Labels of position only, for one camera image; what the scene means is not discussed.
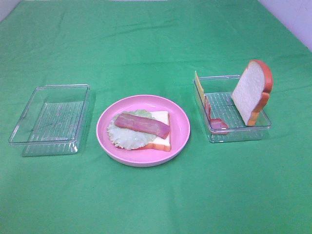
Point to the bacon strip from box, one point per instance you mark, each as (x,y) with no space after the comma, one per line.
(143,124)
(217,124)

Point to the bread slice from box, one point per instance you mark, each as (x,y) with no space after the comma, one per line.
(158,143)

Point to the green lettuce leaf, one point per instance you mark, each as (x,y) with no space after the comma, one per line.
(127,138)

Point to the yellow cheese slice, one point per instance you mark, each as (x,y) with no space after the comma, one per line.
(199,88)

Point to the pink round plate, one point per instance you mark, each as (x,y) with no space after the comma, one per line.
(179,122)

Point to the clear right plastic box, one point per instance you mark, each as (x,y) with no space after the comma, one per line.
(218,89)

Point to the clear plastic box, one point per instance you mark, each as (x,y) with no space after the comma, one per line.
(53,121)
(218,89)

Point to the green tablecloth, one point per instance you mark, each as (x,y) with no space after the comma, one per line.
(127,48)

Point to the bread slice in right box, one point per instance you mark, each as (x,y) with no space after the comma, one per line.
(252,91)

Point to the clear left plastic box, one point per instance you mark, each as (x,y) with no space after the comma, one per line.
(53,121)

